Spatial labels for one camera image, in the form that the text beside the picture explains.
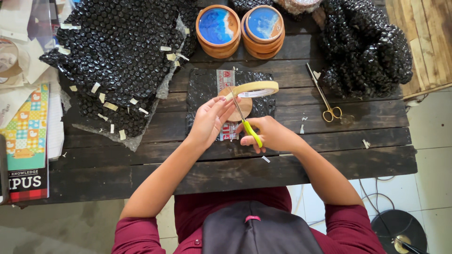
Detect brown packing tape roll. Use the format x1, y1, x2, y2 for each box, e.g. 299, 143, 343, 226
0, 38, 22, 84

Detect wooden pallet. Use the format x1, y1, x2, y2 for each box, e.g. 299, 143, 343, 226
384, 0, 452, 101

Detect heap of white papers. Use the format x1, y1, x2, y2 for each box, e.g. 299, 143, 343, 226
0, 0, 82, 161

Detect crumpled black bubble wrap heap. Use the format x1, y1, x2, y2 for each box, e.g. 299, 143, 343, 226
315, 0, 414, 99

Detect pile of black bubble wrap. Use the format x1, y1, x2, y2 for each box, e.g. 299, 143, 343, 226
39, 0, 200, 139

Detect yellow handled scissors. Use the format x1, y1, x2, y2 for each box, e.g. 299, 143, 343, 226
228, 86, 264, 149

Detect scattered cream tape scraps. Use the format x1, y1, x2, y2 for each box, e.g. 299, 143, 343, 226
56, 23, 371, 164

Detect maroon shirt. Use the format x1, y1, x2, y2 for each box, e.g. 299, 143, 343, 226
111, 186, 388, 254

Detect grey floor cables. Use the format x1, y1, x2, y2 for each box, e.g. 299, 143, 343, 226
292, 176, 397, 227

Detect plain round wooden coaster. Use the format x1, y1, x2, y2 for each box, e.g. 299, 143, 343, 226
218, 86, 253, 123

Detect gold metal scissors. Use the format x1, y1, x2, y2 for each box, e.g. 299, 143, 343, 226
305, 62, 343, 123

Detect person's right hand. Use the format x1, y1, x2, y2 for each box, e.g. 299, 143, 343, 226
235, 116, 301, 155

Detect person's left hand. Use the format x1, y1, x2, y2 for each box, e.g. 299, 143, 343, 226
188, 95, 242, 149

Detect coaster wrapped in clear bubble wrap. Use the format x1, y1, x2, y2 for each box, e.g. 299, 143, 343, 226
275, 0, 323, 15

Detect black round stand base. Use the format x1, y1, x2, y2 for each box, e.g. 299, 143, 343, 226
370, 209, 428, 254

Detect stack of blue resin coasters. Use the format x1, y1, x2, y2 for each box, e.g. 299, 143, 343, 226
195, 4, 242, 59
240, 4, 286, 60

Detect clear bubble wrap sheet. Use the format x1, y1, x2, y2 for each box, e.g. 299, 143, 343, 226
72, 16, 188, 153

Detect colourful patchwork cover book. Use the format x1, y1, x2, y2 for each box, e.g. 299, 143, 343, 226
0, 83, 50, 204

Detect cream masking tape roll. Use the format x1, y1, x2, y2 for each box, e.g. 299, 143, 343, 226
225, 81, 279, 101

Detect red white sticker strip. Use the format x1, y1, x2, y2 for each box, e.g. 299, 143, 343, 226
216, 69, 242, 142

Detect flat black bubble wrap sheet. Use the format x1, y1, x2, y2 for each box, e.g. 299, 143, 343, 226
186, 68, 277, 137

